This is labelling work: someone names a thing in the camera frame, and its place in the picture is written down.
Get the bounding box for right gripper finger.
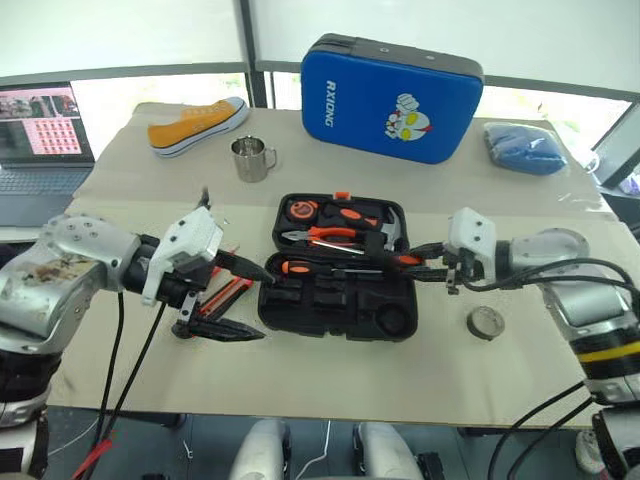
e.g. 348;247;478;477
405;242;448;260
405;267;451;285

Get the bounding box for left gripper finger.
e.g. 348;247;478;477
171;317;267;344
214;249;279;288

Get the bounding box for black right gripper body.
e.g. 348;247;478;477
439;242;477;297

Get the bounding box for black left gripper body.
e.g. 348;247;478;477
158;249;224;331

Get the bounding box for black plastic tool case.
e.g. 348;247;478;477
256;191;420;344

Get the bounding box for orange black utility knife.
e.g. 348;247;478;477
196;267;254;322

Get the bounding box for long orange black screwdriver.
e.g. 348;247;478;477
278;259;387;277

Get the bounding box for round grey tape roll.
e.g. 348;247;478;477
466;305;506;343

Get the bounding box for orange black tape measure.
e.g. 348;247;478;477
287;198;318;222

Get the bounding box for stubby orange black screwdriver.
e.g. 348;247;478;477
323;203;382;230

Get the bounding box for thin silver precision screwdriver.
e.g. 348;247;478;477
311;238;367;257

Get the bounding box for beige cardboard table cover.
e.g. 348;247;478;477
48;101;640;430

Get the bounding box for stainless steel mug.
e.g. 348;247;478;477
229;135;279;184

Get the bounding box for silver left robot leg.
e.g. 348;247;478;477
228;418;292;480

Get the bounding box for silver robot leg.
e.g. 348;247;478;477
228;418;292;480
351;421;422;480

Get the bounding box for blue cloth in plastic bag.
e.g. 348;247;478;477
481;120;570;178

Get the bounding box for yellow canvas sneaker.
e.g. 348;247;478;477
146;96;250;160

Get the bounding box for blue kick pad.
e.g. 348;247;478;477
299;32;485;167

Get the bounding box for silver right robot leg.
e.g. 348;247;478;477
351;421;422;480

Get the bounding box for dark monitor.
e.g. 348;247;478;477
589;101;640;192

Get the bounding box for open laptop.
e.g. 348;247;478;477
0;81;97;229

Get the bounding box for white pink shoe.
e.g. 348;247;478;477
573;428;610;475

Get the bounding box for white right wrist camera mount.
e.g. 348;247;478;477
445;206;499;281

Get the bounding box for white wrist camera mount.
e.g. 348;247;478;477
445;206;499;281
141;206;224;307

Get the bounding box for black handled claw hammer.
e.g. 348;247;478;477
368;206;410;252

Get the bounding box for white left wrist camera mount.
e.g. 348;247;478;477
141;206;224;307

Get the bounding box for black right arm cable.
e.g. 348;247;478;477
460;256;640;304
489;381;595;480

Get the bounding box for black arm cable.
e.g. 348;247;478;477
489;381;595;480
460;256;640;304
93;291;125;444
105;298;169;444

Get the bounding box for orange handled pliers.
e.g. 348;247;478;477
280;225;372;249

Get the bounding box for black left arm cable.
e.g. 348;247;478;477
105;298;169;444
93;291;125;444

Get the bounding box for thin white cable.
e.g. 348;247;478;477
298;419;332;480

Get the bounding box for red cable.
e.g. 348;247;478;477
71;438;114;480

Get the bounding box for dark window frame post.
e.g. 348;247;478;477
238;0;275;109

